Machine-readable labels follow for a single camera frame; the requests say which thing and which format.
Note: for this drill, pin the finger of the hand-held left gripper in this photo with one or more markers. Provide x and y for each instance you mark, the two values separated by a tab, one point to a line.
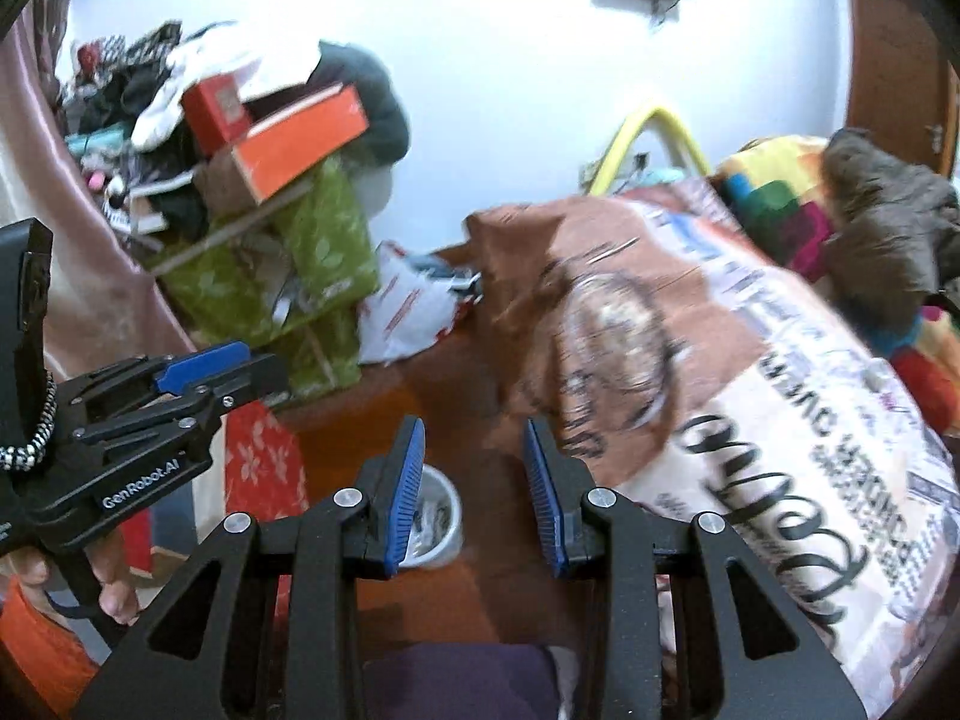
202	367
259	382

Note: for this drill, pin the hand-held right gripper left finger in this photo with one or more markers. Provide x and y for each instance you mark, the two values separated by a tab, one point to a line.
394	495

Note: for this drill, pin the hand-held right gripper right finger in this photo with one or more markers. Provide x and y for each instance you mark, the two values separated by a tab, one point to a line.
546	495

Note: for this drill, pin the white waste basket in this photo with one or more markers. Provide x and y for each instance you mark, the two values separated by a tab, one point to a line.
439	521

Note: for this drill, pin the person's left hand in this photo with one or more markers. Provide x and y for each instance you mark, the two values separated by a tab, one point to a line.
120	592

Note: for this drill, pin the red floral cloth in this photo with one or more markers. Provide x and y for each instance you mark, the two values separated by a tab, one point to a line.
262	461

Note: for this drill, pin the green floral boxes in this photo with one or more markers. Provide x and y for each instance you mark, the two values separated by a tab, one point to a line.
300	270

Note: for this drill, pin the pink curtain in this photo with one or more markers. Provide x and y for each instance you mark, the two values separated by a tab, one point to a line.
82	262

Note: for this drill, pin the white plastic bag red print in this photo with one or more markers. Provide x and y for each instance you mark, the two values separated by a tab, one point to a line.
405	307

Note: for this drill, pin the person's purple pants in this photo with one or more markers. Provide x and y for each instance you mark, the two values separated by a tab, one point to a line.
461	682

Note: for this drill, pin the dark crumpled packet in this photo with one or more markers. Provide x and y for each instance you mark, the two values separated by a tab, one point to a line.
442	277

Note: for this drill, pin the newspaper print blanket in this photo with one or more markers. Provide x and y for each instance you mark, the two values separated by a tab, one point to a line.
750	405

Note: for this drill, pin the orange box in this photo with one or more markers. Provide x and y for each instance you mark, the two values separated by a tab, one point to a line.
300	142

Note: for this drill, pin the small red box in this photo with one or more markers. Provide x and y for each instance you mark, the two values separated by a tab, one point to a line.
217	112

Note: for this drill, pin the pile of dark clothes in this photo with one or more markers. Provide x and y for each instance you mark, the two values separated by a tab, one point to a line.
127	97

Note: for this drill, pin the dark grey cloth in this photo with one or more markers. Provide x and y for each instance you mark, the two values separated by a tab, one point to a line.
367	101

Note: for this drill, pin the white cloth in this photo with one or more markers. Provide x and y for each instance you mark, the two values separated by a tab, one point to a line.
225	60

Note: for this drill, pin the teal cloth bundle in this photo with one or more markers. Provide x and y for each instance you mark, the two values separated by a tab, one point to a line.
660	176

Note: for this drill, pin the colourful checkered blanket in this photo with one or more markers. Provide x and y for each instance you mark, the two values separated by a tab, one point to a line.
780	195

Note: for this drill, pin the brown jacket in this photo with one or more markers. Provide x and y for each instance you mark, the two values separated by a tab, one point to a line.
885	225

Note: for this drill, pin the brown wooden door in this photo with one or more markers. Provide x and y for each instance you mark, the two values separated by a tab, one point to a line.
900	52

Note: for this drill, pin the yellow tube bed frame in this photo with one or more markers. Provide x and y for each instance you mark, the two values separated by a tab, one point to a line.
645	124

